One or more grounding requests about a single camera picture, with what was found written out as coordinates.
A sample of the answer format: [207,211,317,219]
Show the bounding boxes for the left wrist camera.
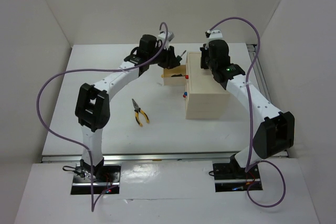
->
[157,31,175,43]

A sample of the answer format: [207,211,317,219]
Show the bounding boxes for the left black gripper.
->
[148,42,180,69]

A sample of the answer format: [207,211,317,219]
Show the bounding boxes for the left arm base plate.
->
[62,165,121,195]

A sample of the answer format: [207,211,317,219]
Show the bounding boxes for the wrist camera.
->
[157,31,175,43]
[205,29,223,41]

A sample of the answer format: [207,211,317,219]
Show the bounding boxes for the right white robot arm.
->
[200,39,295,179]

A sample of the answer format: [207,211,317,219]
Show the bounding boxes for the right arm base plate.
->
[208,163,263,193]

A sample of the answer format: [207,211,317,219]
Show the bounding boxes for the beige small yellow-knob drawer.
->
[162,65,186,86]

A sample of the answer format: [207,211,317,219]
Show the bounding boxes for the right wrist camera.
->
[205,29,223,41]

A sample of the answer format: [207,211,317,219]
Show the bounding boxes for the yellow black pliers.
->
[132,99,150,127]

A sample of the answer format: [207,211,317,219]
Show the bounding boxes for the beige drawer cabinet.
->
[185,52,230,120]

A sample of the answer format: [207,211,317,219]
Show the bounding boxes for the aluminium side rail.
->
[246,43,268,91]

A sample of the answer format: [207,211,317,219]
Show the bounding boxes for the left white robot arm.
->
[75,31,182,182]

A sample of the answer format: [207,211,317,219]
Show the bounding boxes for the aluminium front rail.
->
[41,152,235,163]

